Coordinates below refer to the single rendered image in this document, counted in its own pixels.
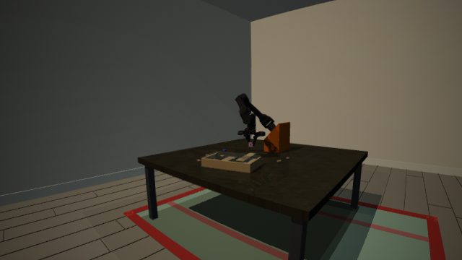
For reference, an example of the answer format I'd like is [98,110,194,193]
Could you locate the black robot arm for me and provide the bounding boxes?
[235,93,275,134]

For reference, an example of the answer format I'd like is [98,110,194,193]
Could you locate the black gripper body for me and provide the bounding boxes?
[238,123,266,137]

